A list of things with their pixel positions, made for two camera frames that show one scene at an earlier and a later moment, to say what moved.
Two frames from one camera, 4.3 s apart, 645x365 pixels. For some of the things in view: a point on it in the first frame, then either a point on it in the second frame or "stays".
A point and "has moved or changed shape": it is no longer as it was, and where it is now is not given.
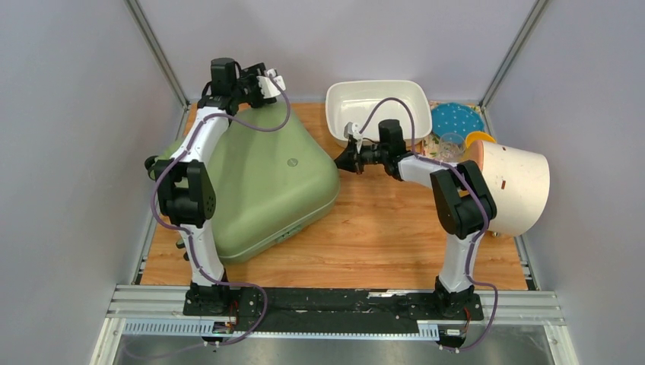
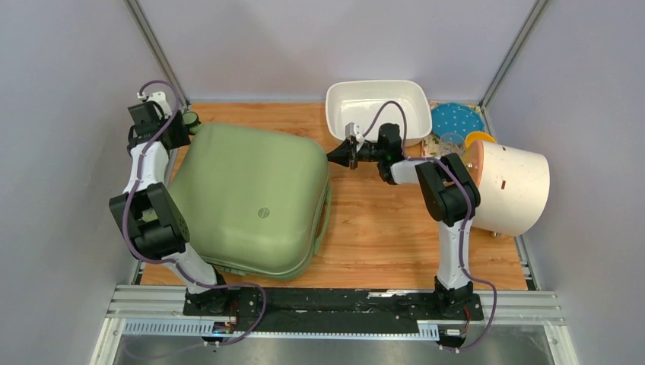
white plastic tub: [356, 101] stays
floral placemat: [430, 147] stays
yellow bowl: [478, 135] stays
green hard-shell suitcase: [277, 175] has moved or changed shape
